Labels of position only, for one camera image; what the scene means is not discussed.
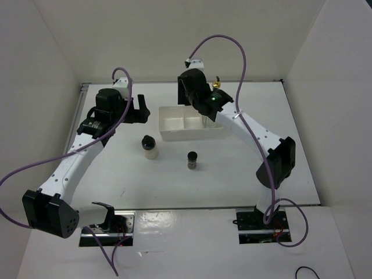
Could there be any purple cable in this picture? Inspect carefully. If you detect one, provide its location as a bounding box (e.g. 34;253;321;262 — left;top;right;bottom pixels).
0;67;134;277
188;34;308;248

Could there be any spice jar black lid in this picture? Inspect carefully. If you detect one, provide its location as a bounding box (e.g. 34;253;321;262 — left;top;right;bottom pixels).
187;151;198;170

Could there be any glass oil bottle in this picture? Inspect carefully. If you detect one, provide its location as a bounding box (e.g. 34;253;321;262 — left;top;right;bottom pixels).
212;76;221;90
202;116;222;129

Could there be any white three-compartment tray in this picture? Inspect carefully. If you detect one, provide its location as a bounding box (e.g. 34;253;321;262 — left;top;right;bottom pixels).
158;106;230;141

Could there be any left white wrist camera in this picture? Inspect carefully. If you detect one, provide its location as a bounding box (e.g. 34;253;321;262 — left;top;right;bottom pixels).
112;77;130;100

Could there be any white bottle black cap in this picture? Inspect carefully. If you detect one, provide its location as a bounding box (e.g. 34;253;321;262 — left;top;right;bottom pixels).
141;135;159;160

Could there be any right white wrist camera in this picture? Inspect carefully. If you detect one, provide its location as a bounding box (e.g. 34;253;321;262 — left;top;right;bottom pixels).
184;58;204;71

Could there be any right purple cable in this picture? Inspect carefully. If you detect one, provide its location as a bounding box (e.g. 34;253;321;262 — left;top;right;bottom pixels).
188;34;308;248

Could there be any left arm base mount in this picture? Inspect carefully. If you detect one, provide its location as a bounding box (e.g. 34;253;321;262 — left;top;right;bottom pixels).
88;210;135;247

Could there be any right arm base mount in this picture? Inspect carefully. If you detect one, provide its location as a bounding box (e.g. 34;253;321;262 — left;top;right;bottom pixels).
232;208;292;244

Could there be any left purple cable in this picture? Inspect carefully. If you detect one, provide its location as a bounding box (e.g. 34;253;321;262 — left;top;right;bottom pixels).
0;67;134;277

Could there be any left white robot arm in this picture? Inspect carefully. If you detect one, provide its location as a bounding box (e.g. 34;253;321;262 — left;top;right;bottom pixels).
22;88;151;238

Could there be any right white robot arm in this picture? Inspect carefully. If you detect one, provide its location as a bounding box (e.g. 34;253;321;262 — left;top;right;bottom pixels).
177;69;296;228

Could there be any black cable on floor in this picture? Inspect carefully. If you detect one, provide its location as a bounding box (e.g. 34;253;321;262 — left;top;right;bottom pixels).
295;266;320;279

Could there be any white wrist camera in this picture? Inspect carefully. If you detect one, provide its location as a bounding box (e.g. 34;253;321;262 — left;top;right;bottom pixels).
112;77;130;100
184;58;204;71

